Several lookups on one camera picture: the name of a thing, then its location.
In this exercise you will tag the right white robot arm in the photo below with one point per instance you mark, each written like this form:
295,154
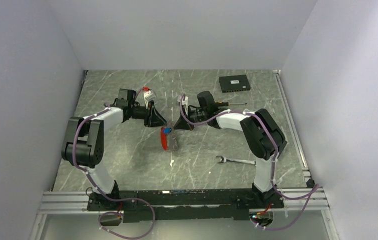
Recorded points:
262,134

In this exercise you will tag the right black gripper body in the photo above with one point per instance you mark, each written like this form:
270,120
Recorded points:
197,115

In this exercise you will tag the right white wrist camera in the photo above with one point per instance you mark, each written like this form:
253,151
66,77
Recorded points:
183,102

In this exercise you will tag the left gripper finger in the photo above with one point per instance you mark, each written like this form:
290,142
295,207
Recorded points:
156,123
153,114

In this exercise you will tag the black box device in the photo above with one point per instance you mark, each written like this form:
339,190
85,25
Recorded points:
234,83

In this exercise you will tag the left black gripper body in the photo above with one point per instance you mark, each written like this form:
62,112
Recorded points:
139,112

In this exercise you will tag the yellow black screwdriver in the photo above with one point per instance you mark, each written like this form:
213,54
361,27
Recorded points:
226,104

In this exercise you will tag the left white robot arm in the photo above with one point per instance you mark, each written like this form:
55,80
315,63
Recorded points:
83,145

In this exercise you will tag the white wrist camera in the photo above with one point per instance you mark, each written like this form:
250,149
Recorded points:
183,102
148,95

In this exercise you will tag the silver combination wrench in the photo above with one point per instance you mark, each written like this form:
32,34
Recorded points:
222,159

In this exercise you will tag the blue tagged key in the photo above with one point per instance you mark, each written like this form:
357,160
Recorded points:
167,130

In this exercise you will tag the aluminium frame rail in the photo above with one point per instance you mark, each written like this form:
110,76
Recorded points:
76,202

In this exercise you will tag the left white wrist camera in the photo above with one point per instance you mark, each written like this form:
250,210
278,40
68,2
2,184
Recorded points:
148,95

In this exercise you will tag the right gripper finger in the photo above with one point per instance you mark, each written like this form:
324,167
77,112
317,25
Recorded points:
188,127
181,120

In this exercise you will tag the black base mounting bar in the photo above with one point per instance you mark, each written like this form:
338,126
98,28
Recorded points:
146,205

